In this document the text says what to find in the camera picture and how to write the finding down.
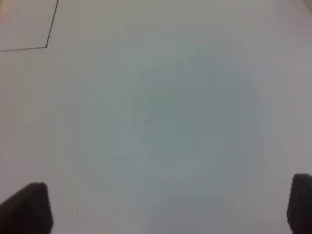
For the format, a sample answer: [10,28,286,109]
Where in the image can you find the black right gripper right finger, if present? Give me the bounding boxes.
[286,174,312,234]

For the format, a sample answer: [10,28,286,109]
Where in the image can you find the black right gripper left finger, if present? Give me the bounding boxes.
[0,182,53,234]

